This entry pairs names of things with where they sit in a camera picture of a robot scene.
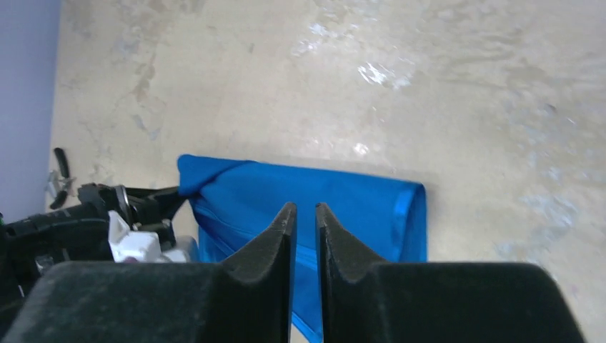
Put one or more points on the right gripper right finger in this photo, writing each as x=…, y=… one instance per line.
x=366, y=298

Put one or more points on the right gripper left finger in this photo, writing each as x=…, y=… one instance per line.
x=245, y=298

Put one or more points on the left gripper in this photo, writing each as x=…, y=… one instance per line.
x=150, y=210

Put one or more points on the blue cloth napkin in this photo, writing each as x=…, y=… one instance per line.
x=234, y=200

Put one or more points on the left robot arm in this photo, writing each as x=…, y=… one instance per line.
x=80, y=233

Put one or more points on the small tool at left edge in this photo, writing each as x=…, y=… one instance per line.
x=52, y=185

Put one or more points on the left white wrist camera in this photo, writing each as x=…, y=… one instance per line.
x=130, y=245

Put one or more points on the black handled pliers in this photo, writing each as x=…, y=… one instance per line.
x=65, y=179

